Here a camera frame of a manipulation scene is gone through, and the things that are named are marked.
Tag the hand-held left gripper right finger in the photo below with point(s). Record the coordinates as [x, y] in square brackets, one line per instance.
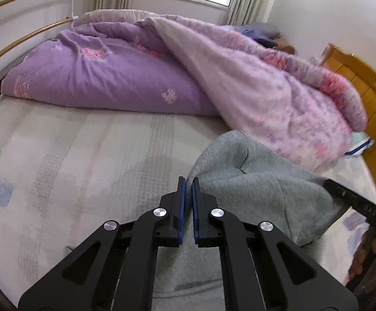
[194, 210]

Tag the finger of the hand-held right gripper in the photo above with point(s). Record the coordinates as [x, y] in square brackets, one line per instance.
[353, 201]

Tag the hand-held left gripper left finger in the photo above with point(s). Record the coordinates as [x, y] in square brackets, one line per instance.
[182, 207]

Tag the grey hoodie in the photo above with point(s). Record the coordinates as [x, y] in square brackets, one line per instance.
[256, 194]

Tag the person's right hand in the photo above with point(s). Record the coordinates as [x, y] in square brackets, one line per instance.
[366, 252]

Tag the blue white pillow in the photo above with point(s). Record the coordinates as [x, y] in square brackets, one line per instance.
[359, 144]

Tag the wooden headboard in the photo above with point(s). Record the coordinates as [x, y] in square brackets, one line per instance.
[362, 81]

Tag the purple floral quilt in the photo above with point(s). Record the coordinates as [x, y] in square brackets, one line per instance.
[110, 74]

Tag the blue-grey pillow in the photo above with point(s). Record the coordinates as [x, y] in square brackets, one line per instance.
[259, 30]

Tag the golden bed rail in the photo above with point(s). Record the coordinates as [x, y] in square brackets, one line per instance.
[23, 37]

